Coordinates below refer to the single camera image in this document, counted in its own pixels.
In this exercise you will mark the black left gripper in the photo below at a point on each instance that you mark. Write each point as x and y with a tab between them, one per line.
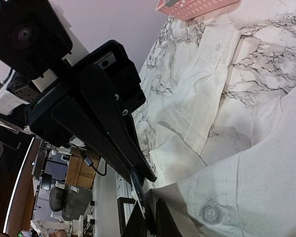
93	102

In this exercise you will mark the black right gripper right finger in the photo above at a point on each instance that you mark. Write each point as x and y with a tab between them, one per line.
166	226

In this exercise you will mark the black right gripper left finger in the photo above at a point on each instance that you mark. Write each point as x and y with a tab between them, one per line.
136	225

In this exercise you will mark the white button shirt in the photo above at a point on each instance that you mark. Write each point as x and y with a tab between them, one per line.
221	173

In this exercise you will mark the blue round brooch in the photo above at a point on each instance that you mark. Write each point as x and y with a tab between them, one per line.
141	189

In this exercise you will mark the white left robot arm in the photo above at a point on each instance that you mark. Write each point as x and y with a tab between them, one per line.
15	96

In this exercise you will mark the left black display case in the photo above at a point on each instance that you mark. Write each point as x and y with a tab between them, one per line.
125	207

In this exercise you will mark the grey office chair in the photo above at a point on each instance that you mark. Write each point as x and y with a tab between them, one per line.
72	201

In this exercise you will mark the brown cardboard box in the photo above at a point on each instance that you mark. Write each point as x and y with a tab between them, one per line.
78	172

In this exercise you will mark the pink plastic basket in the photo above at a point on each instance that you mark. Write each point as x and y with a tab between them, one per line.
185	10

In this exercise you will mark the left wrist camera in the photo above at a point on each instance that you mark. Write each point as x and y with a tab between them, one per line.
32	37

